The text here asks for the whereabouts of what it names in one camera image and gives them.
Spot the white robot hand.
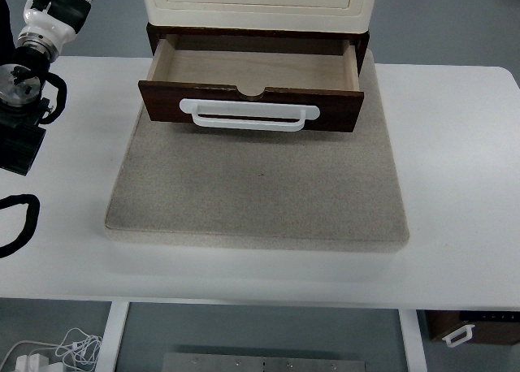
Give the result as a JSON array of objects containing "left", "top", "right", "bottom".
[{"left": 22, "top": 0, "right": 93, "bottom": 43}]

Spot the dark wood drawer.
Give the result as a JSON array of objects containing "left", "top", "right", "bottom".
[{"left": 139, "top": 36, "right": 364, "bottom": 132}]

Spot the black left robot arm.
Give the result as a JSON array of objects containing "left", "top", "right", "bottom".
[{"left": 1, "top": 0, "right": 93, "bottom": 175}]

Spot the cream upper cabinet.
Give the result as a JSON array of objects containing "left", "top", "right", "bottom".
[{"left": 145, "top": 0, "right": 375, "bottom": 33}]

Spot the beige fabric pad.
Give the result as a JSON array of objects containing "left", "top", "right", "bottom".
[{"left": 105, "top": 53, "right": 410, "bottom": 252}]

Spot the white power adapter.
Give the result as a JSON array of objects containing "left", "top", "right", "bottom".
[{"left": 15, "top": 353, "right": 49, "bottom": 372}]

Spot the white table leg left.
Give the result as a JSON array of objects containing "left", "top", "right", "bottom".
[{"left": 94, "top": 301, "right": 130, "bottom": 372}]

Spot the white table leg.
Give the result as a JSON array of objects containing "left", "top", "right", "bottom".
[
  {"left": 398, "top": 309, "right": 427, "bottom": 372},
  {"left": 94, "top": 301, "right": 130, "bottom": 372}
]

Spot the white table leg right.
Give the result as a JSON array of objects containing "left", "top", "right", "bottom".
[{"left": 398, "top": 309, "right": 427, "bottom": 372}]

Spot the white drawer handle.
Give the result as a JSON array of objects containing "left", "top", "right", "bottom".
[{"left": 179, "top": 98, "right": 320, "bottom": 132}]

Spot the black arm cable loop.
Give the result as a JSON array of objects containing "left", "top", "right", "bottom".
[{"left": 0, "top": 193, "right": 41, "bottom": 259}]

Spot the white cable bundle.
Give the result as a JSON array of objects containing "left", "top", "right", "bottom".
[{"left": 0, "top": 327, "right": 103, "bottom": 372}]

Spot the wooden box with white handle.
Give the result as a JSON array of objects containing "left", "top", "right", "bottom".
[{"left": 425, "top": 310, "right": 519, "bottom": 348}]

